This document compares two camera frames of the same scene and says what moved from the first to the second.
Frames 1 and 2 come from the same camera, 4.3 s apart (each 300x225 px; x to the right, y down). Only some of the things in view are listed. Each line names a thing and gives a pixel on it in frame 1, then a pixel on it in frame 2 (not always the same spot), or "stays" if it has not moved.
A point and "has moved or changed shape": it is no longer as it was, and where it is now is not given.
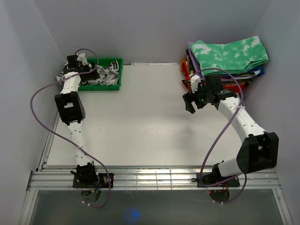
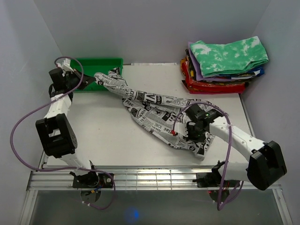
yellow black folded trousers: x=191 y=66 stays
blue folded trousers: x=258 y=71 stays
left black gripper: x=92 y=75 -> x=86 y=78
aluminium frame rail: x=147 y=179 stays
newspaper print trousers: x=109 y=76 has moved or changed shape
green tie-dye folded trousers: x=232 y=56 stays
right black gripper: x=189 y=97 -> x=201 y=138
